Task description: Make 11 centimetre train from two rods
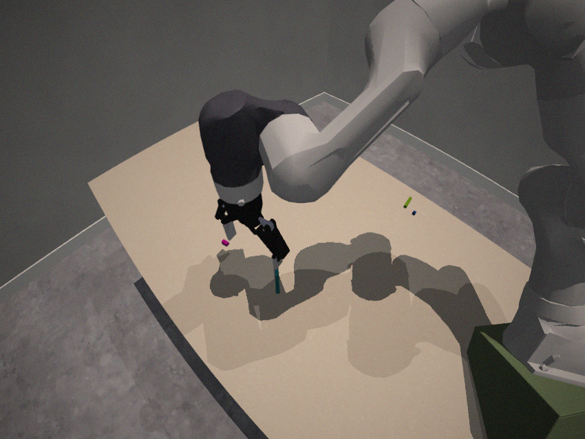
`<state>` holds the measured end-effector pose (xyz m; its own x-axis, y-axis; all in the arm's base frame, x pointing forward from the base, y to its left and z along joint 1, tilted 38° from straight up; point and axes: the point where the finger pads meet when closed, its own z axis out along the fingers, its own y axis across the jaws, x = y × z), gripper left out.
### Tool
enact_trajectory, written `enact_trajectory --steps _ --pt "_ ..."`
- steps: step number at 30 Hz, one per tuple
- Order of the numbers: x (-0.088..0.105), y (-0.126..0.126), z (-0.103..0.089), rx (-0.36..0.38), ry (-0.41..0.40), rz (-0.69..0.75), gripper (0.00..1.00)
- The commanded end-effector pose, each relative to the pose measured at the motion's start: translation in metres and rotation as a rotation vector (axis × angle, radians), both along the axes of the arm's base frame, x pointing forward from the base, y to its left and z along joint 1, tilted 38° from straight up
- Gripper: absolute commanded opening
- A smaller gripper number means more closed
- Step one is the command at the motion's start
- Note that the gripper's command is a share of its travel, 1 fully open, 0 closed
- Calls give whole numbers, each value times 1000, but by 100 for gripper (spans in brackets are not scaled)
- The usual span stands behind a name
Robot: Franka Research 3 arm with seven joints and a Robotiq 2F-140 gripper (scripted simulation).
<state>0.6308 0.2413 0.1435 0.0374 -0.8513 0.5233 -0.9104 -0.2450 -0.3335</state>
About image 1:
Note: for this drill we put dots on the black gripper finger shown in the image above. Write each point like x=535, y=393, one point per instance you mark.
x=227, y=221
x=271, y=237

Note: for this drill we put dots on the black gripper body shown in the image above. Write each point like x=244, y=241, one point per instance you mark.
x=252, y=210

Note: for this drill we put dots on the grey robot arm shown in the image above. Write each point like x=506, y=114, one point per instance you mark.
x=240, y=133

